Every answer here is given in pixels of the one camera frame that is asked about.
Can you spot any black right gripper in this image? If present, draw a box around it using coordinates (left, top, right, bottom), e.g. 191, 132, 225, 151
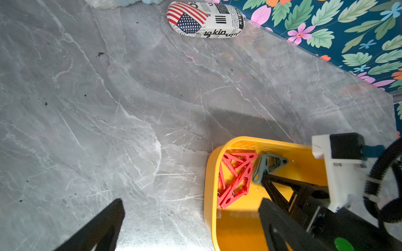
261, 174, 345, 235

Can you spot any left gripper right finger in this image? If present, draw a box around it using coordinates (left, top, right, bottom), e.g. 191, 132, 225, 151
258, 198, 327, 251

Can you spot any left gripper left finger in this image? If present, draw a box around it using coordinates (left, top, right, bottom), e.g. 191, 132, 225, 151
56, 198, 125, 251

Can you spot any yellow plastic storage box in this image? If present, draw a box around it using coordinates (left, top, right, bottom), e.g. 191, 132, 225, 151
204, 137, 328, 251

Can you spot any teal grey clothespin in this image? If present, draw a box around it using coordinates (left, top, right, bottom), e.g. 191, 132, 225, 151
252, 152, 289, 185

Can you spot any red boxed clothespin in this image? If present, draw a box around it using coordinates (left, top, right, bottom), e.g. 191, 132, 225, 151
220, 152, 258, 177
217, 161, 254, 209

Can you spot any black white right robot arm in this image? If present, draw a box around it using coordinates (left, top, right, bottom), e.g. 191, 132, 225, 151
258, 174, 402, 251

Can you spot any newspaper print pouch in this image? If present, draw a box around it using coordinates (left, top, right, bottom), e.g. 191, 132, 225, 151
166, 1, 245, 39

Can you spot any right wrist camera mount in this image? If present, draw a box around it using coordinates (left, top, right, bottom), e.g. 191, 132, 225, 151
312, 133, 385, 212

